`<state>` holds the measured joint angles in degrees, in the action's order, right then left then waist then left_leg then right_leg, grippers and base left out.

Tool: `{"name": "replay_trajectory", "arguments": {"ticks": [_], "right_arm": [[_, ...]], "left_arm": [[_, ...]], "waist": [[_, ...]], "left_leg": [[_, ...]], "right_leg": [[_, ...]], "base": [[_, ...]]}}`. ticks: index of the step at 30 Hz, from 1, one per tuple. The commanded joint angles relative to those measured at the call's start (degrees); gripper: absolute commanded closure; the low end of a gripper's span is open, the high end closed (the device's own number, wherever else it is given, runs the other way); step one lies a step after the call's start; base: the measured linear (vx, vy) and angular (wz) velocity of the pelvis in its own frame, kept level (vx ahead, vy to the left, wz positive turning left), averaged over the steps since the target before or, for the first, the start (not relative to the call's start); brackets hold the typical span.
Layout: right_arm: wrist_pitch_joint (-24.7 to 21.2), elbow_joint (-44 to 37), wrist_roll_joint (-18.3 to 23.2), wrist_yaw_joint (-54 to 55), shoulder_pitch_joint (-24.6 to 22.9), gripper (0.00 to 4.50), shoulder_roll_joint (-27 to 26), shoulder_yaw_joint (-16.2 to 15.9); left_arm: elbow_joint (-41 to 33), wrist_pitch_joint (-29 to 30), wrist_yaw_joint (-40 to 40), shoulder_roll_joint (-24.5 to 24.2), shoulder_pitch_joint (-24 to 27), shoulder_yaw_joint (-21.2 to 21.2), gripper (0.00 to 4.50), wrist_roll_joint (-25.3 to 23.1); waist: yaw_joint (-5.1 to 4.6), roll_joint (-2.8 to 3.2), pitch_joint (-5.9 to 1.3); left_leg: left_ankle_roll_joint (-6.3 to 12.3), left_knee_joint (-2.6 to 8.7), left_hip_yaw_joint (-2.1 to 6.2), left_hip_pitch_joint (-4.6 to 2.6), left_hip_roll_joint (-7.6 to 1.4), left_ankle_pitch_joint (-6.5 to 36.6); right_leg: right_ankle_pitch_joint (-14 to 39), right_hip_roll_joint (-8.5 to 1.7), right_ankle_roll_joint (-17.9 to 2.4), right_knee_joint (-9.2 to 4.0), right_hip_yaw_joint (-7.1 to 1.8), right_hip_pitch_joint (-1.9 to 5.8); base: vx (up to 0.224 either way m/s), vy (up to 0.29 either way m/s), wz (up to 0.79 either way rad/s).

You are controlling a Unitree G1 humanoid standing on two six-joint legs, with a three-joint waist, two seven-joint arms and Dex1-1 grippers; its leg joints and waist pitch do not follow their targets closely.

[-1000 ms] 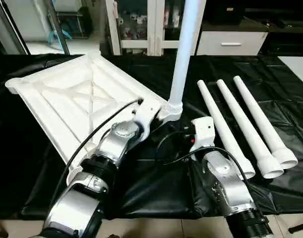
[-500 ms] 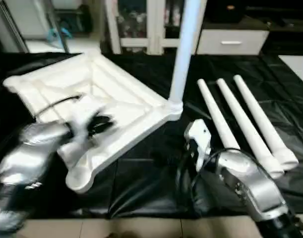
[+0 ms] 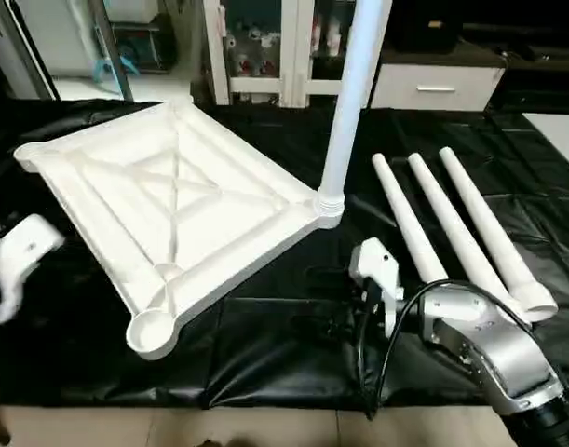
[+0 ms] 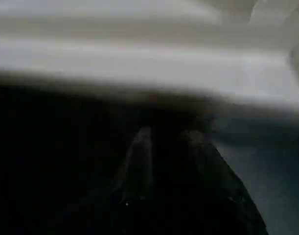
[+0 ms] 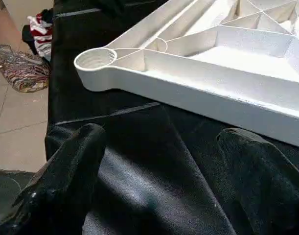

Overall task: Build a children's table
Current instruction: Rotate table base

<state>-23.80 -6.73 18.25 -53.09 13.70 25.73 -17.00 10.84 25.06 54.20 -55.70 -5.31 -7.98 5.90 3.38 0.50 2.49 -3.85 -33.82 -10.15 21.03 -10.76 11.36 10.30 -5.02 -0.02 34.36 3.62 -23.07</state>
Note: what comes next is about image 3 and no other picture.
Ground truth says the white plastic table leg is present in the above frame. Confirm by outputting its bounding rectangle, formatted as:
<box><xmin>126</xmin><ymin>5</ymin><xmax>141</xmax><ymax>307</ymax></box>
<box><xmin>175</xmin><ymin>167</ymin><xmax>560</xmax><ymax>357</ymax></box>
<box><xmin>371</xmin><ymin>153</ymin><xmax>450</xmax><ymax>283</ymax></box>
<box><xmin>316</xmin><ymin>0</ymin><xmax>395</xmax><ymax>230</ymax></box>
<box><xmin>407</xmin><ymin>152</ymin><xmax>510</xmax><ymax>301</ymax></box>
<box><xmin>439</xmin><ymin>146</ymin><xmax>559</xmax><ymax>324</ymax></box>

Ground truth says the white plastic table top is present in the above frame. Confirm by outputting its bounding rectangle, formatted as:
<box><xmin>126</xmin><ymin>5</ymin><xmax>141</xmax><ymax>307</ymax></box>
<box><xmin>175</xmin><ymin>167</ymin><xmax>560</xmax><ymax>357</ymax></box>
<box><xmin>13</xmin><ymin>100</ymin><xmax>346</xmax><ymax>361</ymax></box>

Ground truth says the black table mat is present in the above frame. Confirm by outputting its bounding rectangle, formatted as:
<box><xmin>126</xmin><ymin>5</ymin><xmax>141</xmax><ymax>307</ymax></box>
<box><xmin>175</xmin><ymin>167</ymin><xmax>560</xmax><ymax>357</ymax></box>
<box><xmin>0</xmin><ymin>97</ymin><xmax>569</xmax><ymax>411</ymax></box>

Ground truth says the white drawer unit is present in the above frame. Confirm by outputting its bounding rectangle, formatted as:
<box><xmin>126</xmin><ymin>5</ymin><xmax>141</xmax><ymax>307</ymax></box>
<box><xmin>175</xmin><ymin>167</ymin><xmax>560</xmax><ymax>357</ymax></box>
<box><xmin>370</xmin><ymin>47</ymin><xmax>507</xmax><ymax>113</ymax></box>

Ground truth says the white glass door cabinet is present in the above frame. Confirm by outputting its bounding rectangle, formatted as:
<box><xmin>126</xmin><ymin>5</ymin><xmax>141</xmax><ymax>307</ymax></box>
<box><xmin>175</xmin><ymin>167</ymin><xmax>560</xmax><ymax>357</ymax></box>
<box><xmin>202</xmin><ymin>0</ymin><xmax>397</xmax><ymax>109</ymax></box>

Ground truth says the white flat board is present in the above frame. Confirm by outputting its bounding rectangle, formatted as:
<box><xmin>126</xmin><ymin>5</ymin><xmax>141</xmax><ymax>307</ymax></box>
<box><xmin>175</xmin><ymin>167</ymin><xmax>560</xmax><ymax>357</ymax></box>
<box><xmin>523</xmin><ymin>112</ymin><xmax>569</xmax><ymax>176</ymax></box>

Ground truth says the dark TV stand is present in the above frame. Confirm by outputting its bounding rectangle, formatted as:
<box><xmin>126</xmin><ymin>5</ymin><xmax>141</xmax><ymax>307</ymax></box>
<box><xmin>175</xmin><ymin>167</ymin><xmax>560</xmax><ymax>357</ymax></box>
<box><xmin>494</xmin><ymin>37</ymin><xmax>569</xmax><ymax>115</ymax></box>

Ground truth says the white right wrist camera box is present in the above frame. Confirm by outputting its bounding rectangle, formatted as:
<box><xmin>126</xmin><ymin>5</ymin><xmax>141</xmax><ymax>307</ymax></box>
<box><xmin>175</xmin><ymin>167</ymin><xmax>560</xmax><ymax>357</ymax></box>
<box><xmin>346</xmin><ymin>237</ymin><xmax>402</xmax><ymax>338</ymax></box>

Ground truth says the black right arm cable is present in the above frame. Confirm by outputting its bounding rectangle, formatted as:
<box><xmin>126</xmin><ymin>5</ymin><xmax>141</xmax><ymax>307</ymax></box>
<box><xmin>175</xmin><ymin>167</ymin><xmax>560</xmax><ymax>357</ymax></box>
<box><xmin>357</xmin><ymin>279</ymin><xmax>532</xmax><ymax>420</ymax></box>

